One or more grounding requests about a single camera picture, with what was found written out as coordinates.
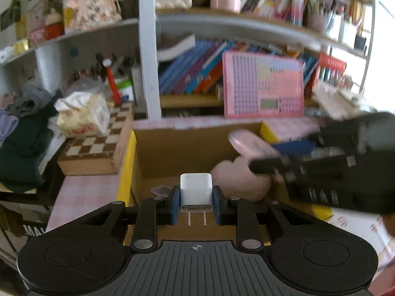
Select white charger plug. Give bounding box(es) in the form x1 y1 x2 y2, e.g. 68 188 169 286
180 173 214 226

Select black picture frame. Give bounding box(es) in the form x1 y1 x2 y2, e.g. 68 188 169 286
0 0 22 31

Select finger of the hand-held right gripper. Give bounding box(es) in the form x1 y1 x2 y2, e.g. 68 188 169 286
273 122 360 155
249 154 358 175

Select green and white box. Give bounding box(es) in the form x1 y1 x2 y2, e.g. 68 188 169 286
115 75 135 102

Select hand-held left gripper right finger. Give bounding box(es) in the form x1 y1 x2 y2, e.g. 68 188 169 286
212 185 351 253

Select pen holder with pens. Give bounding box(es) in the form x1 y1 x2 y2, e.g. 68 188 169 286
305 0 343 37

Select pile of clothes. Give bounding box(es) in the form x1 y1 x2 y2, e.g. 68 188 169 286
0 82 62 193

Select pink button learning tablet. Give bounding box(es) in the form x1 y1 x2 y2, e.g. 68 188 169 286
222 51 304 118

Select red round pot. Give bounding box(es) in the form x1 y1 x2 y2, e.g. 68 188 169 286
45 9 65 39

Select wooden chessboard box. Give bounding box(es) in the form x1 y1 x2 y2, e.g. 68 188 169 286
57 102 135 176

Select white storage container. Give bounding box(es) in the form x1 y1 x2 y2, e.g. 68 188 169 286
341 18 355 48

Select white bookshelf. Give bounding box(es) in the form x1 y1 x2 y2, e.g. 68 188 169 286
0 0 375 121

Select red book box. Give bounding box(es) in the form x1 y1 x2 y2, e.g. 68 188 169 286
318 52 348 84

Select stack of thin blue books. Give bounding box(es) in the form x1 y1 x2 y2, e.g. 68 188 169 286
301 52 320 94

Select pile of papers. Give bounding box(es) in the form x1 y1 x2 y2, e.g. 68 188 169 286
312 82 377 121

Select soft tissue pack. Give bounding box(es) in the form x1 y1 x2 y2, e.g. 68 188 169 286
55 93 111 138

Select pink checkered tablecloth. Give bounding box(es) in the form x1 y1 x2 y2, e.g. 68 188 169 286
46 117 395 281

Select row of leaning books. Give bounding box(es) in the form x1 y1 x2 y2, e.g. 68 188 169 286
158 38 230 96

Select yellow cardboard box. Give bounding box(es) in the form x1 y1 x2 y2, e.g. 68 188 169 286
117 122 335 247

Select red marker with white cap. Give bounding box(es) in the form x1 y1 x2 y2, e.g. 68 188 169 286
103 58 122 105

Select pink plush toy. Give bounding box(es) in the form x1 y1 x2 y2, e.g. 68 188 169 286
211 129 289 202

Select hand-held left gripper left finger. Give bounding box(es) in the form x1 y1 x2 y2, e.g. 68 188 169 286
45 186 181 253

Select pink floral bag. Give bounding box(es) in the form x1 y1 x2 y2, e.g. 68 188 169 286
63 0 122 31

